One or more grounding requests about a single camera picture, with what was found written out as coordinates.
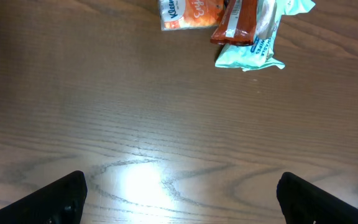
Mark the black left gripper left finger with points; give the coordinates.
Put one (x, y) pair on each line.
(62, 201)

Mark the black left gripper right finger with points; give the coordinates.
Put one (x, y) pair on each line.
(303, 202)

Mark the green wet wipes packet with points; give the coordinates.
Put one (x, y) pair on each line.
(259, 55)

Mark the red snack bar wrapper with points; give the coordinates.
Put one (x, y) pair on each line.
(238, 24)

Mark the orange Kleenex tissue pack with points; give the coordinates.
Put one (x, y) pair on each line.
(190, 14)

